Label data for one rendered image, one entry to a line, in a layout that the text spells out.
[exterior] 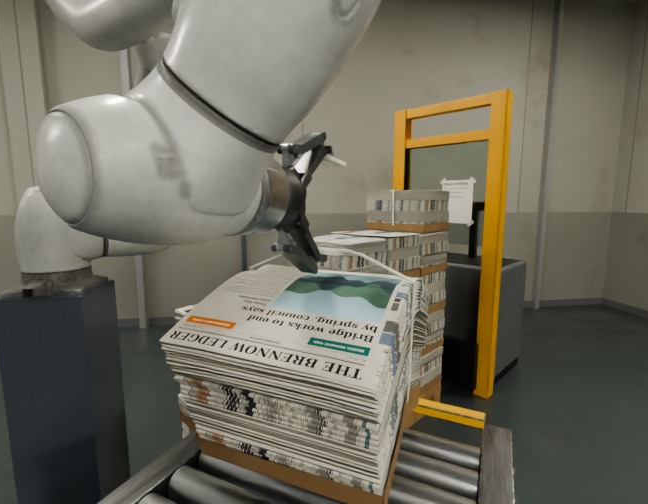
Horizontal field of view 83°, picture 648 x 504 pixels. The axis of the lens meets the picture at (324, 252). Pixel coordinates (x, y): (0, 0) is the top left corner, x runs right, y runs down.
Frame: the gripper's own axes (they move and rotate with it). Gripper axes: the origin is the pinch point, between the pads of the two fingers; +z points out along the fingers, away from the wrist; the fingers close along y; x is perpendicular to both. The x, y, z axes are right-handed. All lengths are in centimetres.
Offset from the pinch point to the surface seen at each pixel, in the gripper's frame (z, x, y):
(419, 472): 5.1, 16.6, 42.8
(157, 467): -14, -22, 45
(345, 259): 85, -31, 17
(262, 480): -7.7, -5.7, 44.4
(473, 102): 186, 4, -74
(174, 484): -14, -18, 45
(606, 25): 442, 109, -226
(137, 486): -18, -22, 45
